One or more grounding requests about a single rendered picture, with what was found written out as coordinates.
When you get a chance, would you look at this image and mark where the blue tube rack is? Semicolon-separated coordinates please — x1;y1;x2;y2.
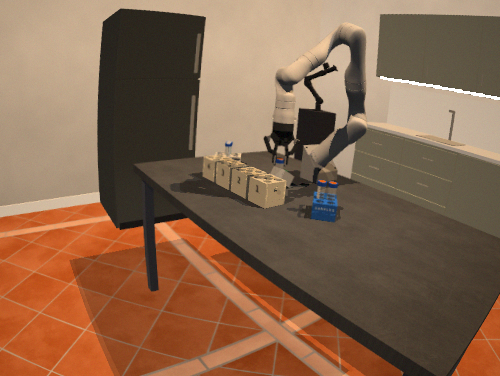
311;191;337;222

